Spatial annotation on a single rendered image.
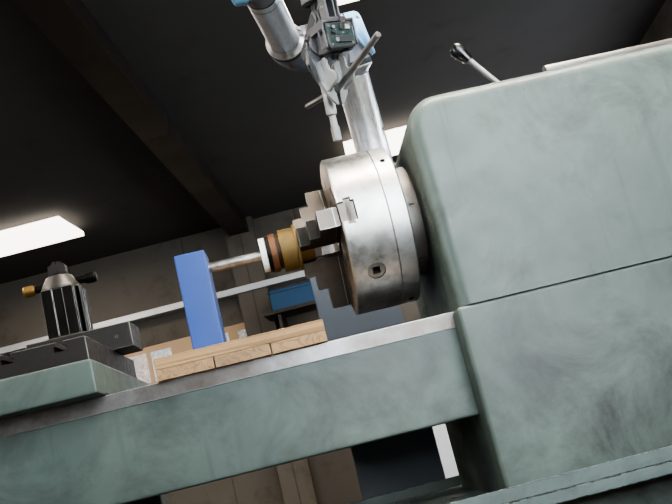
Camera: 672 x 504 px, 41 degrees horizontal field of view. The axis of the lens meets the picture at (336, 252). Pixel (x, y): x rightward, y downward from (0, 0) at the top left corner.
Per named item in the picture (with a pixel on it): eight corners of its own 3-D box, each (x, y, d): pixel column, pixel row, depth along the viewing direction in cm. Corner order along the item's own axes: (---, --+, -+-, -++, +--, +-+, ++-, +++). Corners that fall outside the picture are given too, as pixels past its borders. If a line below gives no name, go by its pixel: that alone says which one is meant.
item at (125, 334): (143, 350, 187) (138, 326, 188) (133, 345, 177) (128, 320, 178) (44, 374, 185) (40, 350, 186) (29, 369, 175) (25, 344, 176)
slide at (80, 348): (137, 380, 195) (133, 360, 196) (89, 360, 153) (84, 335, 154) (54, 400, 194) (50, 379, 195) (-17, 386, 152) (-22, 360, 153)
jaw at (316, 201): (350, 233, 184) (338, 197, 192) (348, 215, 180) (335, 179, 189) (297, 246, 183) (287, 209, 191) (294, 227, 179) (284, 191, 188)
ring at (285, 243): (307, 227, 185) (263, 237, 184) (307, 216, 175) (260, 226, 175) (317, 271, 183) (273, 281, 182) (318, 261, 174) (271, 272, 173)
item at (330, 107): (330, 142, 181) (318, 86, 181) (340, 141, 182) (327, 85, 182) (335, 140, 179) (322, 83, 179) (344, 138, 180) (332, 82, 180)
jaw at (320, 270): (357, 252, 178) (369, 308, 181) (354, 246, 183) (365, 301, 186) (303, 264, 177) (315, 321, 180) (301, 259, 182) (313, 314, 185)
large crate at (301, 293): (325, 303, 884) (320, 285, 888) (321, 298, 848) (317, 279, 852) (276, 316, 886) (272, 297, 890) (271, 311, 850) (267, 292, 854)
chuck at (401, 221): (405, 299, 196) (371, 158, 196) (430, 302, 164) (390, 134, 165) (389, 303, 196) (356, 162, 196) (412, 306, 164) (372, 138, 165)
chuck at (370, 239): (389, 303, 196) (356, 162, 196) (412, 306, 164) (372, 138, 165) (349, 312, 195) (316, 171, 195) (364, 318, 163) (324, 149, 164)
